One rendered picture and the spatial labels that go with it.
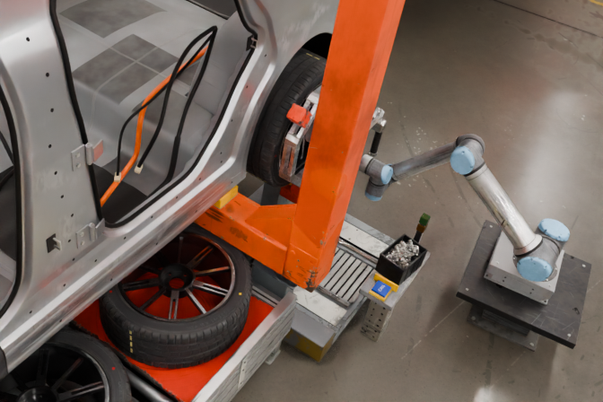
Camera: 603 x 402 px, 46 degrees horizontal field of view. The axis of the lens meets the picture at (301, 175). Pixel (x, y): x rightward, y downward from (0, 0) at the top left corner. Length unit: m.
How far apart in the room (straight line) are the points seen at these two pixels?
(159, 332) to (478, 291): 1.61
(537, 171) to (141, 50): 2.86
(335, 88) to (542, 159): 2.98
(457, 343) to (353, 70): 1.89
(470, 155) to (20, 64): 2.03
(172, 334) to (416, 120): 2.80
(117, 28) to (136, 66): 0.32
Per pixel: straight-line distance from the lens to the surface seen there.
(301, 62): 3.26
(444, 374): 3.70
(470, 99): 5.57
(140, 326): 2.97
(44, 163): 2.14
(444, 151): 3.53
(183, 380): 3.11
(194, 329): 2.96
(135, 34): 3.57
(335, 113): 2.50
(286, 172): 3.26
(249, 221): 3.10
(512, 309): 3.70
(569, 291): 3.93
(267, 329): 3.14
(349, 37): 2.34
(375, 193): 3.66
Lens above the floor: 2.91
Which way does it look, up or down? 41 degrees down
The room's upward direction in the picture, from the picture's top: 12 degrees clockwise
